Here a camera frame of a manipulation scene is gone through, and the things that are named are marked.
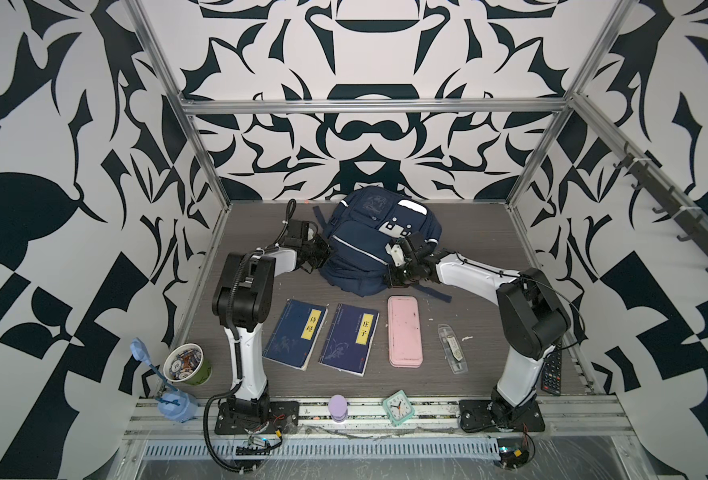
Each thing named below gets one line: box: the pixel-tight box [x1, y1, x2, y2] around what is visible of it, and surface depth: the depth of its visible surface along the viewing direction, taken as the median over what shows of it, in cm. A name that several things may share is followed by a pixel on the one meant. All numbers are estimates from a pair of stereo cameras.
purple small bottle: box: [328, 394, 348, 423], surface depth 70 cm
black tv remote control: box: [540, 349, 562, 397], surface depth 81 cm
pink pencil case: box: [387, 295, 424, 368], surface depth 88 cm
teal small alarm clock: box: [383, 390, 415, 427], surface depth 76 cm
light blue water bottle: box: [130, 337, 198, 422], surface depth 70 cm
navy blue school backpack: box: [318, 186, 443, 296], surface depth 108 cm
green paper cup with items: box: [162, 343, 212, 386], surface depth 75 cm
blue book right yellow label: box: [318, 303, 380, 377], surface depth 87 cm
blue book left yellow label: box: [262, 299, 329, 371], surface depth 89 cm
